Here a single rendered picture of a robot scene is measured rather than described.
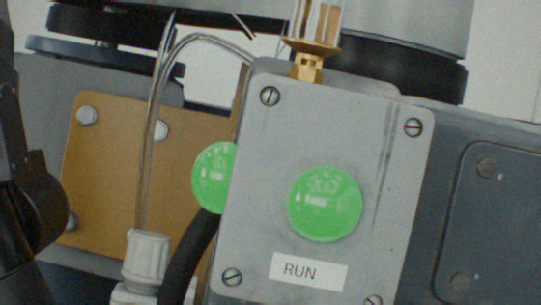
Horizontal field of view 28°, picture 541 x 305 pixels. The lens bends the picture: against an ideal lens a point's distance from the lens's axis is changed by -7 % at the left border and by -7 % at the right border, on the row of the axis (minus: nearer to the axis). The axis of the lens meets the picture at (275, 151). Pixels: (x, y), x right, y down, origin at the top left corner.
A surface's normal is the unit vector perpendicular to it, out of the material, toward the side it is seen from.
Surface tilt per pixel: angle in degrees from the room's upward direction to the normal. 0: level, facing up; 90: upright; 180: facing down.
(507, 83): 90
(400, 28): 90
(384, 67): 90
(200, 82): 90
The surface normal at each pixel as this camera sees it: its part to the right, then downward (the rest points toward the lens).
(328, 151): 0.04, 0.06
